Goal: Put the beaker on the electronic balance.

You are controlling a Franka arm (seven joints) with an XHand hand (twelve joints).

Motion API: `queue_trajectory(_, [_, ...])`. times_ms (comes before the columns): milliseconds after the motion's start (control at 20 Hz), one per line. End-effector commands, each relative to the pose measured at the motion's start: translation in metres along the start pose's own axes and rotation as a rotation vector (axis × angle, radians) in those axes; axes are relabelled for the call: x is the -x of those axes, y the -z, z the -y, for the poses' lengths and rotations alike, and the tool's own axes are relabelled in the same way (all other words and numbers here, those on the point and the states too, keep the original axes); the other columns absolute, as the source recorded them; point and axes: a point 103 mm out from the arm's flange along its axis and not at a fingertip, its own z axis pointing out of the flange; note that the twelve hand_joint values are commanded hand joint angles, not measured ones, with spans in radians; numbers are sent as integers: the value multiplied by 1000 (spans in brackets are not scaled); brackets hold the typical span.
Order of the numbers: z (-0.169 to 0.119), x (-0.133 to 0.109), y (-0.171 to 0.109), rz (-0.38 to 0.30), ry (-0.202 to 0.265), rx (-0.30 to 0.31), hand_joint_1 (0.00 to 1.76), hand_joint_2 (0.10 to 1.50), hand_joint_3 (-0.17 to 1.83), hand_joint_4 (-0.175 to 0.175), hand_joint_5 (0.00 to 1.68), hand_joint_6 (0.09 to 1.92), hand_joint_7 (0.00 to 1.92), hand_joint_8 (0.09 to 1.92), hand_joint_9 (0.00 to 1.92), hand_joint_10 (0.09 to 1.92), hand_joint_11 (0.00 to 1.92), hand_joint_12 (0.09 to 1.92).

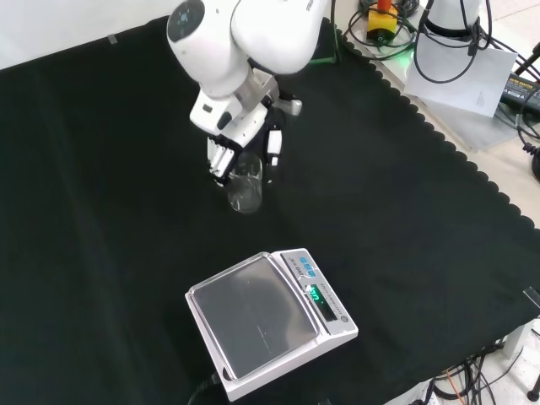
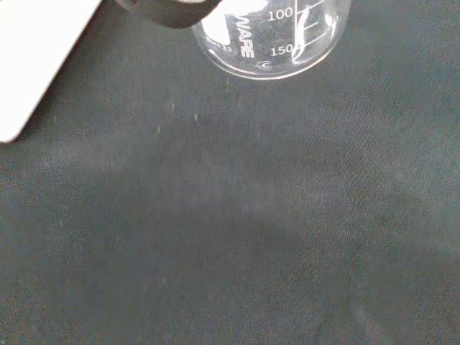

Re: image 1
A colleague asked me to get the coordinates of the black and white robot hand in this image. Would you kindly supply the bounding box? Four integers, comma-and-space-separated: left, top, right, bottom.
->
205, 93, 303, 187

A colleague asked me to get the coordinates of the clear glass beaker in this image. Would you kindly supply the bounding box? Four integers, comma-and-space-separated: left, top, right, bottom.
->
226, 152, 265, 214

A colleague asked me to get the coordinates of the white electronic balance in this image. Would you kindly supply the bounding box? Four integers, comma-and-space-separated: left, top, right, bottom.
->
184, 247, 359, 402

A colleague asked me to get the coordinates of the black table cloth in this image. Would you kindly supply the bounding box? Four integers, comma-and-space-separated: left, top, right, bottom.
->
0, 15, 540, 405

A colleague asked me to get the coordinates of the yellow stop button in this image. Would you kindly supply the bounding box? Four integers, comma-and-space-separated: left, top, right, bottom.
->
366, 0, 400, 43

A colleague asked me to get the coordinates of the white paper sheet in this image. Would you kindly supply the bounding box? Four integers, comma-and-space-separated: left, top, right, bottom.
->
402, 34, 519, 118

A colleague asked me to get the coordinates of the black power adapter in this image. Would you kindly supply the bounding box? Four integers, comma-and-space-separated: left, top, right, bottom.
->
499, 72, 540, 111

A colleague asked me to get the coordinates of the green cable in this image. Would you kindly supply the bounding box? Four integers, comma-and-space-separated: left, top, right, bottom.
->
310, 0, 343, 65

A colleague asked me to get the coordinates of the black looped cable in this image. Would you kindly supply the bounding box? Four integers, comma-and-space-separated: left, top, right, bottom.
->
413, 0, 494, 84

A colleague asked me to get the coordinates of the black balance power cable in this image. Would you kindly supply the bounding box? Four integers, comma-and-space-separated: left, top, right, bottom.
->
186, 370, 220, 405

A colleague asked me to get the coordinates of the orange cable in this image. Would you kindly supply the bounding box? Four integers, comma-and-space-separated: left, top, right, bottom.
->
445, 367, 461, 402

